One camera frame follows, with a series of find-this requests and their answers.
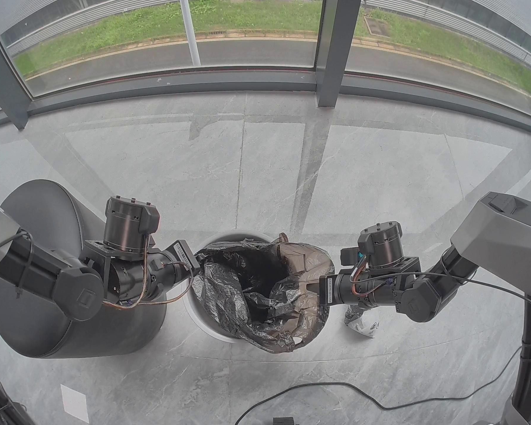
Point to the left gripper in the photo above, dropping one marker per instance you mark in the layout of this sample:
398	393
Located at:
132	281

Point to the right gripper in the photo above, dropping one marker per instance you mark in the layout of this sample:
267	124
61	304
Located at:
345	290

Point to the white printed wrapper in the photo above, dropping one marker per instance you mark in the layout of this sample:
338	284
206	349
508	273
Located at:
363	323

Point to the black plastic bag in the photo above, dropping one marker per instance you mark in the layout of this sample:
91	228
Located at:
221	281

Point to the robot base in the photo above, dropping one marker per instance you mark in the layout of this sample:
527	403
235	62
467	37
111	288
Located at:
285	421

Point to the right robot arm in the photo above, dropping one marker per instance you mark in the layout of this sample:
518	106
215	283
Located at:
425	299

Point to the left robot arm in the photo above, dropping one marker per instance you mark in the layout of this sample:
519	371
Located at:
40	272

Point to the white trash bin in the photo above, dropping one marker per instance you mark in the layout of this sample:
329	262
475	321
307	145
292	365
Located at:
199	315

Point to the dark grey round chair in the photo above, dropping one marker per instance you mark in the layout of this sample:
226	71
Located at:
48	206

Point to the window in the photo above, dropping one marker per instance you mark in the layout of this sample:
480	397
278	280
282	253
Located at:
332	38

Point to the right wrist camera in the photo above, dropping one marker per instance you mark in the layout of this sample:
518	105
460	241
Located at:
348	256

